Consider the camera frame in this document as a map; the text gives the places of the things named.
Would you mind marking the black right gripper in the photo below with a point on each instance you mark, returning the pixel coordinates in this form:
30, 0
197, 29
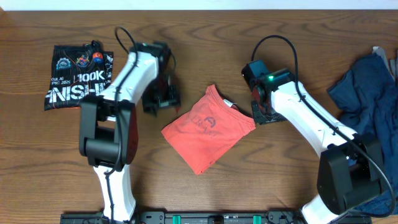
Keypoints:
259, 117

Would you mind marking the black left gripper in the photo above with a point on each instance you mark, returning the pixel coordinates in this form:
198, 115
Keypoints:
161, 101

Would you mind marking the orange soccer t-shirt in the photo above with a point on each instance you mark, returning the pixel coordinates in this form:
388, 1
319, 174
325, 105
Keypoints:
212, 127

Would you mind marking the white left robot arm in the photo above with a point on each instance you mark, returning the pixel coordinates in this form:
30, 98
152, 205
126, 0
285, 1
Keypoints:
108, 123

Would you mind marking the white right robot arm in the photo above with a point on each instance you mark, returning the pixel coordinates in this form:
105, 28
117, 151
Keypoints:
350, 169

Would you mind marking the black folded printed shirt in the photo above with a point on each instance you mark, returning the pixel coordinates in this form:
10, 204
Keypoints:
78, 71

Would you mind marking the navy blue garment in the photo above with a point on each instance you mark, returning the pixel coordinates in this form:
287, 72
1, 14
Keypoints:
367, 95

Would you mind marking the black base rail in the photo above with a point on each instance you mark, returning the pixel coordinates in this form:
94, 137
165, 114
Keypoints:
161, 217

